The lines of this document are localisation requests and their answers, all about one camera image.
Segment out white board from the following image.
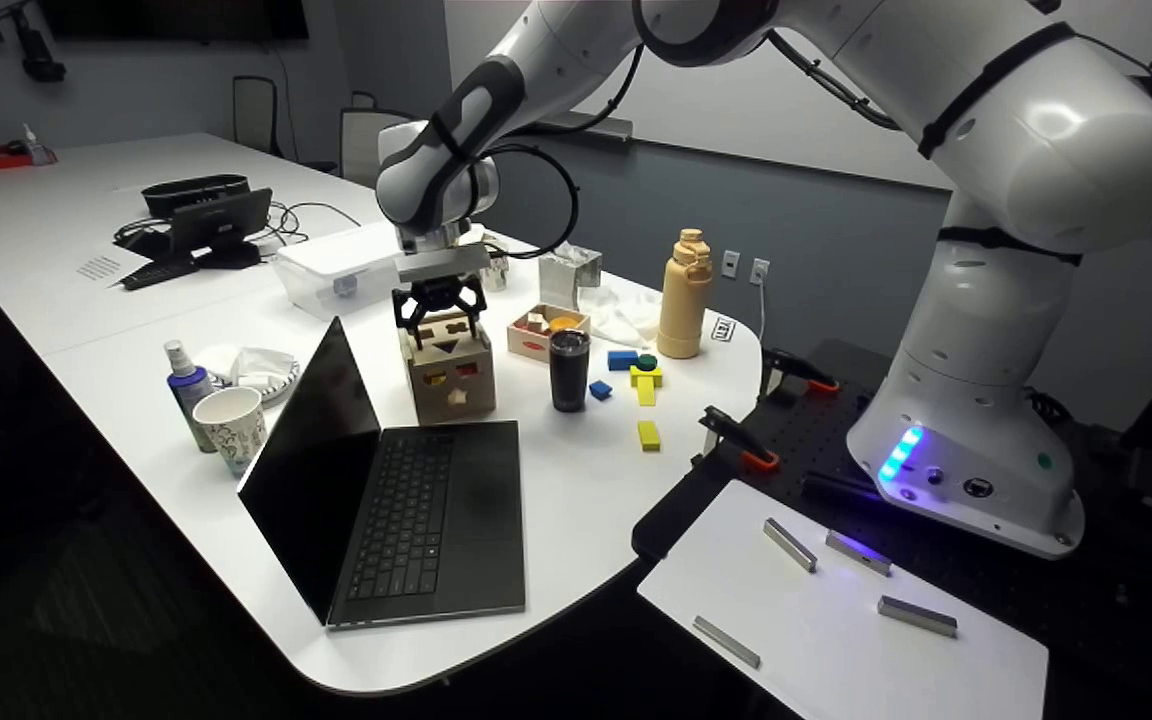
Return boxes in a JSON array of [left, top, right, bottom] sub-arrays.
[[630, 478, 1053, 720]]

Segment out dark office chair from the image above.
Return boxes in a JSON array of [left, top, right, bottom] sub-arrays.
[[223, 72, 282, 157]]

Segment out brown cardboard box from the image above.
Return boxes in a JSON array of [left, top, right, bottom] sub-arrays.
[[398, 310, 500, 429]]

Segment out black laptop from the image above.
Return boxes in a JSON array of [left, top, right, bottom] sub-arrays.
[[236, 311, 531, 636]]

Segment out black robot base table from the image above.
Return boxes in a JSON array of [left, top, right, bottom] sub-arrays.
[[627, 338, 1152, 720]]

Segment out patterned white mug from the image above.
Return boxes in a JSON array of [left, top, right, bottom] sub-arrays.
[[188, 384, 272, 483]]

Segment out wooden lid with shape holes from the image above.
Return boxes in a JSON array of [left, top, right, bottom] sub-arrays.
[[415, 310, 484, 356]]

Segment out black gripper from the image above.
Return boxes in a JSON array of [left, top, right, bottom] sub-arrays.
[[390, 267, 493, 342]]

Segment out black tumbler cup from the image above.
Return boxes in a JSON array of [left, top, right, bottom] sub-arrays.
[[549, 330, 596, 417]]

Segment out white crumpled tissue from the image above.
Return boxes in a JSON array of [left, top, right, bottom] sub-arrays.
[[582, 282, 670, 347]]

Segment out black clamp orange tips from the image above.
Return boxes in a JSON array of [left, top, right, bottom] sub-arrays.
[[696, 404, 786, 482], [759, 346, 846, 404]]

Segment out white plastic container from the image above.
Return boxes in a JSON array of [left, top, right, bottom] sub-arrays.
[[269, 221, 404, 322]]

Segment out blue spray bottle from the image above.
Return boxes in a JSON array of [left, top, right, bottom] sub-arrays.
[[159, 338, 221, 457]]

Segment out clear crumpled plastic wrap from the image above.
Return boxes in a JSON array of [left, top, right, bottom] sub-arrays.
[[227, 346, 302, 410]]

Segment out small wooden toy tray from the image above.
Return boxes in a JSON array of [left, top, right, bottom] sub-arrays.
[[502, 299, 596, 365]]

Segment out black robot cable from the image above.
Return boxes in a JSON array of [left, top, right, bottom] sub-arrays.
[[467, 37, 647, 263]]

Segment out tan bottle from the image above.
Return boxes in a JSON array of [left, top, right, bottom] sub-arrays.
[[654, 226, 720, 365]]

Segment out black oblong case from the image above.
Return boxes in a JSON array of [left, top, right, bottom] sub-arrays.
[[141, 171, 254, 226]]

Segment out grey metal bar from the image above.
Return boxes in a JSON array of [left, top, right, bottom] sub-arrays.
[[818, 530, 898, 581], [689, 613, 766, 673], [759, 511, 824, 581], [872, 592, 964, 644]]

